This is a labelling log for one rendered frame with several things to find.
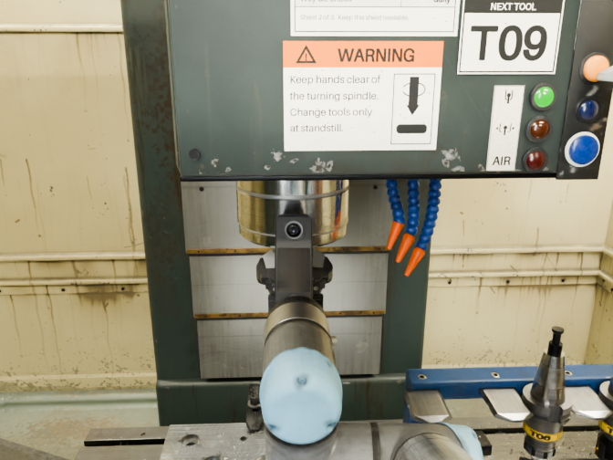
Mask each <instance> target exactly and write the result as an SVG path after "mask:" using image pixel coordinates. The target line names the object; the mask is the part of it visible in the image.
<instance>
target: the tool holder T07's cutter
mask: <svg viewBox="0 0 613 460"><path fill-rule="evenodd" d="M595 455H596V456H597V457H598V458H599V459H600V460H613V441H611V440H609V439H608V438H607V437H606V436H605V435H604V433H603V432H602V431H601V432H600V433H598V436H597V444H596V451H595Z"/></svg>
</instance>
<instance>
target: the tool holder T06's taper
mask: <svg viewBox="0 0 613 460"><path fill-rule="evenodd" d="M547 349H548V348H546V349H544V352H543V355H542V358H541V360H540V363H539V366H538V369H537V372H536V375H535V378H534V381H533V384H532V387H531V390H530V394H531V396H532V397H533V398H534V399H535V400H536V401H538V402H540V403H543V404H546V405H552V406H558V405H561V404H563V403H564V402H565V401H566V373H565V353H564V352H563V351H562V353H561V355H559V356H555V355H551V354H549V353H548V352H547Z"/></svg>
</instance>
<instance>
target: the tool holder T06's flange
mask: <svg viewBox="0 0 613 460"><path fill-rule="evenodd" d="M531 387H532V383H530V384H527V385H526V386H525V387H524V389H523V395H522V399H523V402H524V403H525V405H526V406H527V407H529V409H530V410H531V411H532V413H533V414H534V416H532V417H531V418H530V419H531V420H533V421H535V422H537V423H540V424H544V425H548V423H549V422H558V423H559V424H560V425H564V424H566V423H568V422H569V420H570V415H571V410H572V405H573V400H572V397H571V396H570V395H569V394H568V393H567V392H566V401H565V402H564V403H563V404H561V405H558V406H552V405H546V404H543V403H540V402H538V401H536V400H535V399H534V398H533V397H532V396H531V394H530V390H531Z"/></svg>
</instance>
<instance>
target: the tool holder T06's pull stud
mask: <svg viewBox="0 0 613 460"><path fill-rule="evenodd" d="M552 331H553V338H552V340H550V341H549V343H548V349H547V352H548V353H549V354H551V355H555V356H559V355H561V353H562V348H563V343H562V342H561V341H560V340H561V335H562V334H563V333H564V331H565V330H564V329H563V328H561V327H558V326H554V327H552Z"/></svg>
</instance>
